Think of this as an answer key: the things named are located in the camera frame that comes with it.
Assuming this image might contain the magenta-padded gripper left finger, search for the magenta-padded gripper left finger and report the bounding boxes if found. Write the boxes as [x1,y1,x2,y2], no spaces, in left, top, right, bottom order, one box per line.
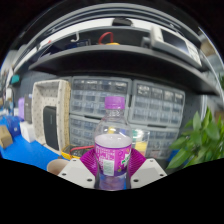
[57,147,98,190]

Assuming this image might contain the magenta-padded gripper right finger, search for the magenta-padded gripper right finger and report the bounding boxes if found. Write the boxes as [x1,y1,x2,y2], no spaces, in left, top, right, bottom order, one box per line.
[127,147,169,190]

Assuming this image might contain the clear bottle with purple label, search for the clear bottle with purple label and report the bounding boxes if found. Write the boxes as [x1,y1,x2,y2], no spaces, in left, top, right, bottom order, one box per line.
[93,95,134,192]

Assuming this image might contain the yellow multimeter with red leads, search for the yellow multimeter with red leads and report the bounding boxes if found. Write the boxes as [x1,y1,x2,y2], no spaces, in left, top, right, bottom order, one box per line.
[60,144,96,161]

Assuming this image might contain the grey parts drawer cabinet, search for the grey parts drawer cabinet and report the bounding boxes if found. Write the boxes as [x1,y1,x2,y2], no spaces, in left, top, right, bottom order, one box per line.
[68,114,101,148]
[69,75,133,119]
[128,79,186,129]
[131,124,183,160]

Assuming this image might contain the black rectangular speaker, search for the black rectangular speaker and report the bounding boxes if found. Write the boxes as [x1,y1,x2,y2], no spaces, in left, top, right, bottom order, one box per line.
[42,105,58,152]

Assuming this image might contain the green potted plant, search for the green potted plant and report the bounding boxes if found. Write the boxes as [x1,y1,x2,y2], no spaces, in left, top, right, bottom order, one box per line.
[166,106,224,169]

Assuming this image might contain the small white box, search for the small white box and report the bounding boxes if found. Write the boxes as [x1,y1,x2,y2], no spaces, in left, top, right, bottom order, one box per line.
[19,120,36,144]

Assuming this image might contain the white perforated basket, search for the white perforated basket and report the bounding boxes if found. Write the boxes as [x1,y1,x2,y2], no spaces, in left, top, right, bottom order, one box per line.
[31,79,72,155]

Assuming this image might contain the blue box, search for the blue box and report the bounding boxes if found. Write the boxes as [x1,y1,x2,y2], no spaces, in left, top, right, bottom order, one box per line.
[4,114,23,138]

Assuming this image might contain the small cardboard box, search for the small cardboard box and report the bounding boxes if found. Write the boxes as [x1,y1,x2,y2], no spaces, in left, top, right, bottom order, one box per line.
[0,124,14,150]

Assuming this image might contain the dark grey box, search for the dark grey box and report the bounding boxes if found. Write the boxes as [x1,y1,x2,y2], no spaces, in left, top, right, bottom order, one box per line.
[23,94,34,124]

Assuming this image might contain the purple bag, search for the purple bag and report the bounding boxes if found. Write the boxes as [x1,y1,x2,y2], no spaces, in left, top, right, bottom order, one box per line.
[17,97,26,120]

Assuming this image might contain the white shelf unit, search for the white shelf unit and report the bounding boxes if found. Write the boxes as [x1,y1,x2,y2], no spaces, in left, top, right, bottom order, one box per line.
[199,29,224,113]

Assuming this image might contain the dark grey desk shelf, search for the dark grey desk shelf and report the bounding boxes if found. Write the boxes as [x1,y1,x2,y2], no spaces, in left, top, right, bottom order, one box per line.
[9,3,221,98]

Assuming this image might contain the white oscilloscope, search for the white oscilloscope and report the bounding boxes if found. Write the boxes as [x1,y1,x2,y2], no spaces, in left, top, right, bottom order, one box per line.
[149,24,203,68]

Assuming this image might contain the black rounded device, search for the black rounded device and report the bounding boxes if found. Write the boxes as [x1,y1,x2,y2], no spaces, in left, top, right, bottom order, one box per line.
[111,17,134,27]

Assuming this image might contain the red and yellow cables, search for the red and yellow cables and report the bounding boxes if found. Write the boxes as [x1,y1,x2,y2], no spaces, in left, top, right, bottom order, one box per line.
[97,31,121,47]

